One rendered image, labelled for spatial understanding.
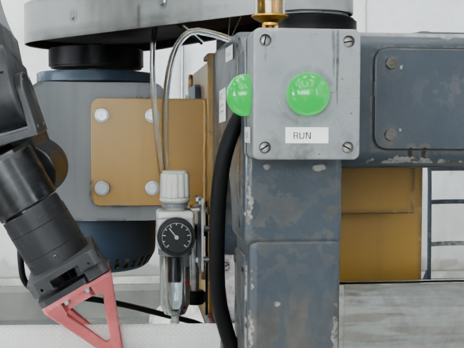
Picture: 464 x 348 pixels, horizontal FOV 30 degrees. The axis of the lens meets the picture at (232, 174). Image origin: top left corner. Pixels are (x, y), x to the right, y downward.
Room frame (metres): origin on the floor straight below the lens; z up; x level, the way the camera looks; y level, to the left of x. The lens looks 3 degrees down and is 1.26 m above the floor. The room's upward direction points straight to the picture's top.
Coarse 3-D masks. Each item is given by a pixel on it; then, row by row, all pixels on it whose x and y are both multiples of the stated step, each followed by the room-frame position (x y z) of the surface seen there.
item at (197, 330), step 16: (0, 336) 0.78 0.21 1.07; (16, 336) 0.78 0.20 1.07; (32, 336) 0.78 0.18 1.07; (48, 336) 0.78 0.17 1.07; (64, 336) 0.78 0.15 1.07; (128, 336) 0.79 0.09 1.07; (144, 336) 0.79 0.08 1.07; (160, 336) 0.80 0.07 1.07; (176, 336) 0.80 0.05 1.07; (192, 336) 0.80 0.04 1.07; (208, 336) 0.80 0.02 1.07
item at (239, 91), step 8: (232, 80) 0.61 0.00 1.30; (240, 80) 0.60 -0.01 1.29; (248, 80) 0.60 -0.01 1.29; (232, 88) 0.60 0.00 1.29; (240, 88) 0.60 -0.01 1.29; (248, 88) 0.60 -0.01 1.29; (232, 96) 0.60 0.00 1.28; (240, 96) 0.60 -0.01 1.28; (248, 96) 0.60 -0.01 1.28; (232, 104) 0.60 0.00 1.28; (240, 104) 0.60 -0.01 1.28; (248, 104) 0.60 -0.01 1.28; (240, 112) 0.61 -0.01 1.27; (248, 112) 0.61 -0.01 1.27
